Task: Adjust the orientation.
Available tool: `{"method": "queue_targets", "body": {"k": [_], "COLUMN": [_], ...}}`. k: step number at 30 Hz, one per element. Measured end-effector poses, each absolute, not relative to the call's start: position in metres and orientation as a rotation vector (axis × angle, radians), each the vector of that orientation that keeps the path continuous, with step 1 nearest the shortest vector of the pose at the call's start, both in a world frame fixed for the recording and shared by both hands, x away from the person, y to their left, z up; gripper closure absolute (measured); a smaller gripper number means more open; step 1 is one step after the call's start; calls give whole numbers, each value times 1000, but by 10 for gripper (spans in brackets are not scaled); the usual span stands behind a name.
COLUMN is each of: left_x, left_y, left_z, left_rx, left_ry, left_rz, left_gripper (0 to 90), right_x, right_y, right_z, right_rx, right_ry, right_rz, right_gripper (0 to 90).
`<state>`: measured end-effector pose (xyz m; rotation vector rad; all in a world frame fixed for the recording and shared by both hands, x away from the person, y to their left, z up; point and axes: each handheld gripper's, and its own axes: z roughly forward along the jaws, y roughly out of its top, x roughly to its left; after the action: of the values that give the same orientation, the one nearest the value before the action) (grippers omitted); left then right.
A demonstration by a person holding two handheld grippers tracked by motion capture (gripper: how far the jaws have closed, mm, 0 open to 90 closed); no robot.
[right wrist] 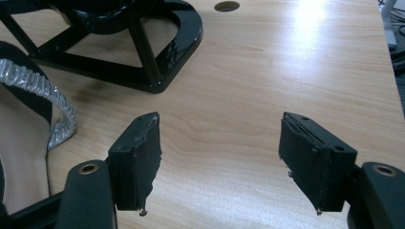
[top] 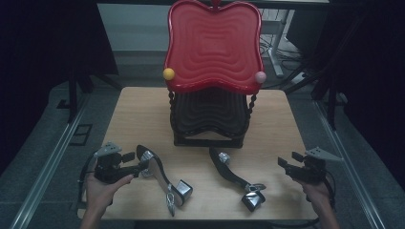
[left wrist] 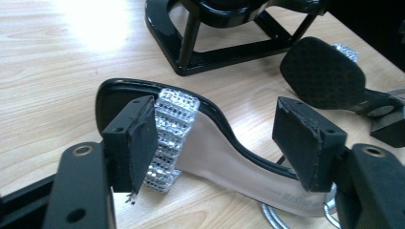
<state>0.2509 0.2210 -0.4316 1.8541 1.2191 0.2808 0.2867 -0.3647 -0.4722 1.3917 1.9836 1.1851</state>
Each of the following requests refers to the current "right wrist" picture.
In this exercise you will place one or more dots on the red and black shoe rack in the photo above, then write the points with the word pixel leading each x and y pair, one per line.
pixel 172 60

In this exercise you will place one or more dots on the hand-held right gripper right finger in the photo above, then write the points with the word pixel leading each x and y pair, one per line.
pixel 313 168

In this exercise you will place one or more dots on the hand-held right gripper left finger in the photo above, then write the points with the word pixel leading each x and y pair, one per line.
pixel 135 165

